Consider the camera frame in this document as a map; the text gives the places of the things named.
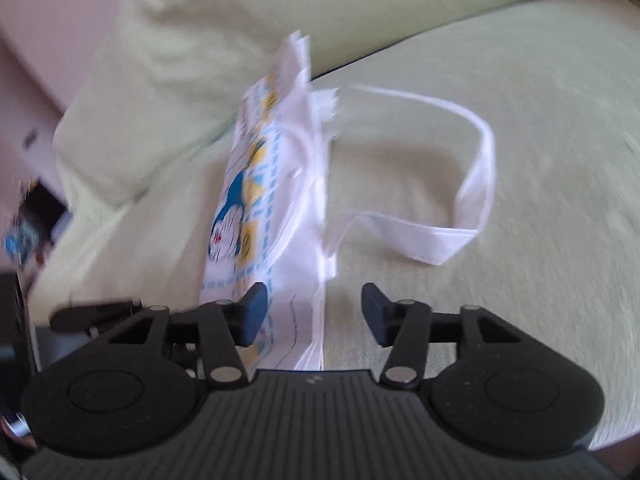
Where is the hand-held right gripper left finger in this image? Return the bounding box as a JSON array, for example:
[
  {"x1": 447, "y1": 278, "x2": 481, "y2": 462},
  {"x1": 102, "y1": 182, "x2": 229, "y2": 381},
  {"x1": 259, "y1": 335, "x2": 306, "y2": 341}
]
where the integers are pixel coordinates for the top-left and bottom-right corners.
[{"x1": 107, "y1": 282, "x2": 269, "y2": 391}]

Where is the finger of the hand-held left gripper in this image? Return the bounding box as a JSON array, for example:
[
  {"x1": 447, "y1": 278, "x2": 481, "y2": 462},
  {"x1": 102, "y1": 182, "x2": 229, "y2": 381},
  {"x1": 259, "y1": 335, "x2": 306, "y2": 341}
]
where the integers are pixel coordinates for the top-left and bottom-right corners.
[{"x1": 48, "y1": 299, "x2": 144, "y2": 335}]

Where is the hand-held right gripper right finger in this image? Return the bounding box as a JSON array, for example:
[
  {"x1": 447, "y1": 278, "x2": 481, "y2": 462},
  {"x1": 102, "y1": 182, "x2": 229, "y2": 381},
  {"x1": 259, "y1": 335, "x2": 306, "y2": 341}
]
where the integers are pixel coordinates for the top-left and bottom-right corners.
[{"x1": 361, "y1": 282, "x2": 522, "y2": 391}]

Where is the white cartoon printed shopping bag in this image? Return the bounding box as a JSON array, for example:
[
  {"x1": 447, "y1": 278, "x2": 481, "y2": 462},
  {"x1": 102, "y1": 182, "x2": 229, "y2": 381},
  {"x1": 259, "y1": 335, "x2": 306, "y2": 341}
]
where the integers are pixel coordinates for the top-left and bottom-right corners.
[{"x1": 199, "y1": 30, "x2": 497, "y2": 372}]

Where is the light green sofa seat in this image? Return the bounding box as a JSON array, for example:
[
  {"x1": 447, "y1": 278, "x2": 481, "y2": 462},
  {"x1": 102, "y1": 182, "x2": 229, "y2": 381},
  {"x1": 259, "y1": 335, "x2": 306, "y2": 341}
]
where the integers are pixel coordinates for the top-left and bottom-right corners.
[{"x1": 27, "y1": 0, "x2": 640, "y2": 456}]

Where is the light green sofa backrest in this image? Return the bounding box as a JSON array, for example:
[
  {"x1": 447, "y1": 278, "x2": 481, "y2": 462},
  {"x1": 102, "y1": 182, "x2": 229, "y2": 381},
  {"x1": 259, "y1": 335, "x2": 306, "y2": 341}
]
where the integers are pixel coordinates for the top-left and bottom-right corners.
[{"x1": 52, "y1": 0, "x2": 621, "y2": 207}]

